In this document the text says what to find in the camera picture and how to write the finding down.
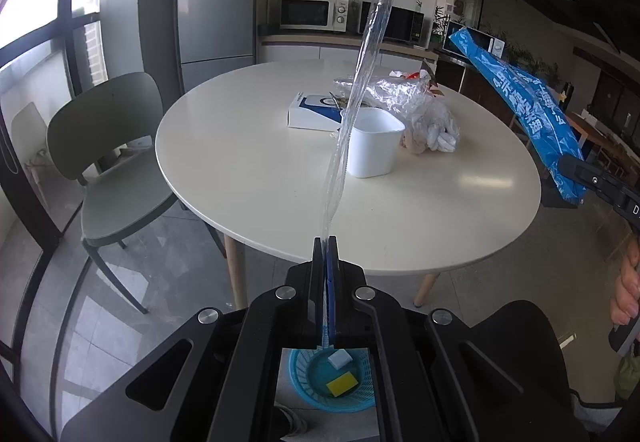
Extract grey refrigerator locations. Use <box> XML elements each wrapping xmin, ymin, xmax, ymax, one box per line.
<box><xmin>175</xmin><ymin>0</ymin><xmax>261</xmax><ymax>95</ymax></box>

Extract person's right hand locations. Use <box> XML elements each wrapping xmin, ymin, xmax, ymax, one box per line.
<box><xmin>611</xmin><ymin>238</ymin><xmax>640</xmax><ymax>327</ymax></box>

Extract white knotted plastic bag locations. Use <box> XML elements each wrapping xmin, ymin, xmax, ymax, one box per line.
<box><xmin>400</xmin><ymin>96</ymin><xmax>461</xmax><ymax>157</ymax></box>

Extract white plastic container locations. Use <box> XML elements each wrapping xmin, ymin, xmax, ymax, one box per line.
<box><xmin>345</xmin><ymin>108</ymin><xmax>406</xmax><ymax>179</ymax></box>

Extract yellow sponge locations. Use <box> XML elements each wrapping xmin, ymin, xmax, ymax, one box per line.
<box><xmin>326</xmin><ymin>372</ymin><xmax>360</xmax><ymax>397</ymax></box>

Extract blue plastic waste basket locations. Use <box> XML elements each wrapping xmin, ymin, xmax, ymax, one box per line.
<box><xmin>289</xmin><ymin>347</ymin><xmax>377</xmax><ymax>414</ymax></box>

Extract white and blue box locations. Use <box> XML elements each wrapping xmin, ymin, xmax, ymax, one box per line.
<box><xmin>287</xmin><ymin>92</ymin><xmax>351</xmax><ymax>133</ymax></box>

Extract green chair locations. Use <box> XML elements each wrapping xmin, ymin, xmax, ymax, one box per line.
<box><xmin>46</xmin><ymin>72</ymin><xmax>226</xmax><ymax>315</ymax></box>

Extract white microwave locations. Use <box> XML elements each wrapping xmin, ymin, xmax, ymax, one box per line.
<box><xmin>279</xmin><ymin>0</ymin><xmax>350</xmax><ymax>33</ymax></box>

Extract white counter cabinet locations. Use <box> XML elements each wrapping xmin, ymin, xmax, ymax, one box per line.
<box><xmin>257</xmin><ymin>34</ymin><xmax>441</xmax><ymax>72</ymax></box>

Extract black microwave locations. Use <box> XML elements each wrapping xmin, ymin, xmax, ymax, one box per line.
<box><xmin>359</xmin><ymin>2</ymin><xmax>425</xmax><ymax>45</ymax></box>

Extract round white table wooden legs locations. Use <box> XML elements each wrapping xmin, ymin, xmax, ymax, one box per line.
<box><xmin>155</xmin><ymin>59</ymin><xmax>543</xmax><ymax>310</ymax></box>

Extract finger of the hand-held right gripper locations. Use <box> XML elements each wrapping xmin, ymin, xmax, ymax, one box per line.
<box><xmin>557</xmin><ymin>156</ymin><xmax>626</xmax><ymax>207</ymax></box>
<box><xmin>542</xmin><ymin>177</ymin><xmax>586</xmax><ymax>210</ymax></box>

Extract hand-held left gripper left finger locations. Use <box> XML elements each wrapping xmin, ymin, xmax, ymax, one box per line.
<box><xmin>60</xmin><ymin>238</ymin><xmax>329</xmax><ymax>442</ymax></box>

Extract person's left shoe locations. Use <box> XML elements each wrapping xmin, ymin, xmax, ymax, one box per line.
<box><xmin>272</xmin><ymin>404</ymin><xmax>316</xmax><ymax>440</ymax></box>

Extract potted plant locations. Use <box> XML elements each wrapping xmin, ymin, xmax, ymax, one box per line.
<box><xmin>432</xmin><ymin>4</ymin><xmax>452</xmax><ymax>43</ymax></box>

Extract clear plastic wrap strip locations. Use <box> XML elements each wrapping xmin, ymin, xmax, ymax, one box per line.
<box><xmin>320</xmin><ymin>0</ymin><xmax>453</xmax><ymax>243</ymax></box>

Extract clear crumpled plastic bag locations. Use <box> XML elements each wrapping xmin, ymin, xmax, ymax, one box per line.
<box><xmin>334</xmin><ymin>72</ymin><xmax>436</xmax><ymax>119</ymax></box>

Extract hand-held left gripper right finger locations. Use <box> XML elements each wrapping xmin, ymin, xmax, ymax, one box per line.
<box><xmin>329</xmin><ymin>237</ymin><xmax>591</xmax><ymax>442</ymax></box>

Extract blue printed plastic bag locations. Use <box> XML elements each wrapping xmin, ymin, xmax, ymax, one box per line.
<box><xmin>447</xmin><ymin>26</ymin><xmax>590</xmax><ymax>203</ymax></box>

